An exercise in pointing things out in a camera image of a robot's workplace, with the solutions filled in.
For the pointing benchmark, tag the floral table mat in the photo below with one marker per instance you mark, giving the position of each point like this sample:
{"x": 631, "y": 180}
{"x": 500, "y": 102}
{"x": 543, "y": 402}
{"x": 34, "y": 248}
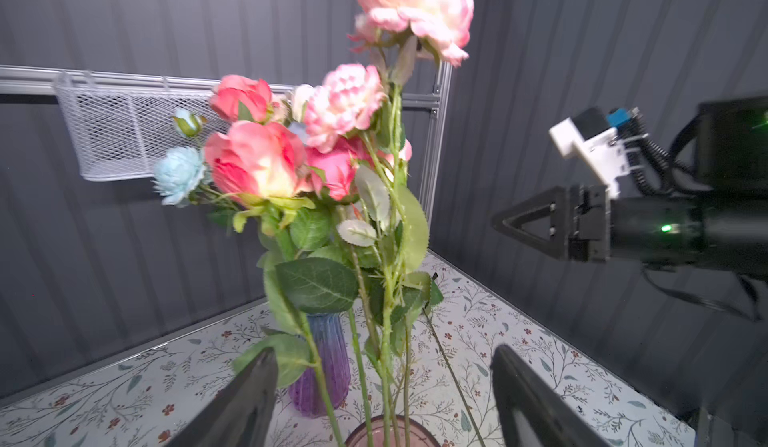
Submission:
{"x": 146, "y": 399}

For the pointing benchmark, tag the purple blue glass vase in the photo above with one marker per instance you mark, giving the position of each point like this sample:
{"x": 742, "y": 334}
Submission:
{"x": 329, "y": 338}

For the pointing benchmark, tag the pink grey glass vase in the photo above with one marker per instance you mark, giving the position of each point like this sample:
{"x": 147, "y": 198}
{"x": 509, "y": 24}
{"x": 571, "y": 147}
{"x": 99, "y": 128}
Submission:
{"x": 416, "y": 436}

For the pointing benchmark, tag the white wire mesh basket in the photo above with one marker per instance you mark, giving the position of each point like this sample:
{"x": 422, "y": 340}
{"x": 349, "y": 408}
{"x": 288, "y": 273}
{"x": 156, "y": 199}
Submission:
{"x": 121, "y": 126}

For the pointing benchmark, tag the magenta rose stem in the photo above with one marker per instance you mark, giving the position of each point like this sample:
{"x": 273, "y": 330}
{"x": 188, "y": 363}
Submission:
{"x": 265, "y": 169}

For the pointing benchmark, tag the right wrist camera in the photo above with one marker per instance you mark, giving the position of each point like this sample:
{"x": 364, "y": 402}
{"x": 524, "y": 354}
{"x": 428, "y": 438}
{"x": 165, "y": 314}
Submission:
{"x": 594, "y": 137}

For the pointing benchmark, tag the pale pink rose stem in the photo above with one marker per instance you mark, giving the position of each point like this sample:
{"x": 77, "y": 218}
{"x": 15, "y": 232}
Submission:
{"x": 365, "y": 236}

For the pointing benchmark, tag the light blue peony flower stem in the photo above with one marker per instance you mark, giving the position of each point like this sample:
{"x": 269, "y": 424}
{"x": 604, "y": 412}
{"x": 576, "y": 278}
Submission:
{"x": 182, "y": 169}

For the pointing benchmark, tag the small pink rose stem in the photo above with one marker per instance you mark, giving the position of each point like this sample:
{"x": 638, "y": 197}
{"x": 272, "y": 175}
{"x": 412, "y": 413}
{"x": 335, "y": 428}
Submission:
{"x": 356, "y": 100}

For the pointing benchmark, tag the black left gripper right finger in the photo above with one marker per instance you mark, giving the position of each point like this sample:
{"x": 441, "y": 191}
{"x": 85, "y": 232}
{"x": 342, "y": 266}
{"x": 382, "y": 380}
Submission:
{"x": 530, "y": 413}

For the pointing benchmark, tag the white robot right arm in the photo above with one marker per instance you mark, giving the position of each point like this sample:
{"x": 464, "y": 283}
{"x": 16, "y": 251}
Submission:
{"x": 702, "y": 202}

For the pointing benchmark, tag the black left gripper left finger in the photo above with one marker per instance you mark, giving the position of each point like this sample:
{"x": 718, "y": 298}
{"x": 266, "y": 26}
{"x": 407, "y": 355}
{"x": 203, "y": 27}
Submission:
{"x": 240, "y": 415}

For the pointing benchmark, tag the pink peony flower stem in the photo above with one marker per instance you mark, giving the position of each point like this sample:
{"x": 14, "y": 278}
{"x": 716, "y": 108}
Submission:
{"x": 237, "y": 98}

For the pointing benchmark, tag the cream pink rose stem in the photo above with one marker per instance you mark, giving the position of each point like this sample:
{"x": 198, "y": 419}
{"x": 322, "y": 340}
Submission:
{"x": 299, "y": 99}

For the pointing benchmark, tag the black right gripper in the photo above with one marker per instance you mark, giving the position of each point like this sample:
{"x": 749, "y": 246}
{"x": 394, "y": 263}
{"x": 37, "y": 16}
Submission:
{"x": 652, "y": 230}

